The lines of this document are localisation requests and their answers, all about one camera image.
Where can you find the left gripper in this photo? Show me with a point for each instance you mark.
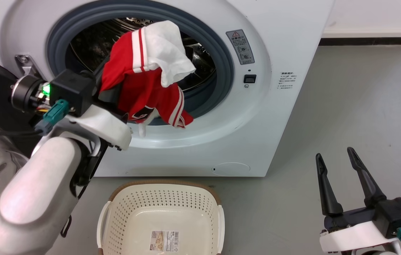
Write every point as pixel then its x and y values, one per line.
pixel 73 90

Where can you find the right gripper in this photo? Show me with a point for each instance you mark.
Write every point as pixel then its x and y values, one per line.
pixel 395 216

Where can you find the red and white garment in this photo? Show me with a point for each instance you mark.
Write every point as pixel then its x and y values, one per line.
pixel 140 88

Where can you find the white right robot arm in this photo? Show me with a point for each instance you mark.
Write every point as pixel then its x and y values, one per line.
pixel 377 253

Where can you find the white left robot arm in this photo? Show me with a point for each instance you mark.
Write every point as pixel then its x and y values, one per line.
pixel 37 184

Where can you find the white front-load washing machine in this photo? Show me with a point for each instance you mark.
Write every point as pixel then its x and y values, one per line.
pixel 274 117

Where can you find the cream perforated laundry basket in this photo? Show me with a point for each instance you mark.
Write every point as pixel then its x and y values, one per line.
pixel 133 212

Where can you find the paper basket label sticker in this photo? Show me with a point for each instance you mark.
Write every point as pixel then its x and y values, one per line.
pixel 165 241

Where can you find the steel washer drum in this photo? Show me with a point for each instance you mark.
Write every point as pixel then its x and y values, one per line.
pixel 90 46

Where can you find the black cylindrical left gripper motor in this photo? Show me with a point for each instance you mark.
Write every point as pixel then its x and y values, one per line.
pixel 27 92

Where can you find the metal door hinge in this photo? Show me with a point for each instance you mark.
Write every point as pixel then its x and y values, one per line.
pixel 23 59

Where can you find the round white filter cover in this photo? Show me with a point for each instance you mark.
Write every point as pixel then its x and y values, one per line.
pixel 231 169

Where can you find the small printed text label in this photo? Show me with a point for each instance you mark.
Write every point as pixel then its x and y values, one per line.
pixel 287 80

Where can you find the grey rubber door seal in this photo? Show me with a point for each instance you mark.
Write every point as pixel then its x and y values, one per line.
pixel 223 53

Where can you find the grey warning sticker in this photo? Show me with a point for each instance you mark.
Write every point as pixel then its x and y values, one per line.
pixel 240 47

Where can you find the black door latch slot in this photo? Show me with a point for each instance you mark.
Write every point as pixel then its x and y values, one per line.
pixel 250 79

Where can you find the black wall baseboard strip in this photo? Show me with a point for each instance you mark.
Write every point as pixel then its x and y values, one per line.
pixel 370 41

